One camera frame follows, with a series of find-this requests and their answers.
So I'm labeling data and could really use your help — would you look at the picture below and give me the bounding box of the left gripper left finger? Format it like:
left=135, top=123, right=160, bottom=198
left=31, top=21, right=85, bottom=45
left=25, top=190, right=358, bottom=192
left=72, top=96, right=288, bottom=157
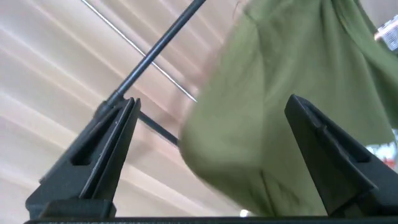
left=25, top=96, right=142, bottom=218

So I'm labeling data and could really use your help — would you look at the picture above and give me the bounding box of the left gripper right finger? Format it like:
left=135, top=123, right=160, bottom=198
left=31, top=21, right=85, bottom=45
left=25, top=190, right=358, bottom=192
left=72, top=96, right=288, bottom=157
left=284, top=94, right=398, bottom=217

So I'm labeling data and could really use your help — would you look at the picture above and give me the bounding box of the green printed t-shirt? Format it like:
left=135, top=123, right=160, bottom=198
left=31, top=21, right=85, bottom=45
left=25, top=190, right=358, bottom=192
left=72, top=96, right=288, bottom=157
left=178, top=0, right=398, bottom=218

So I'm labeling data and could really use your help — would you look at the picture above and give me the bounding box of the black clothes rack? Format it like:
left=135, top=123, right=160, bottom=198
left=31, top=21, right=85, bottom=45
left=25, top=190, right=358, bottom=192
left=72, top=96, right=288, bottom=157
left=93, top=0, right=208, bottom=147

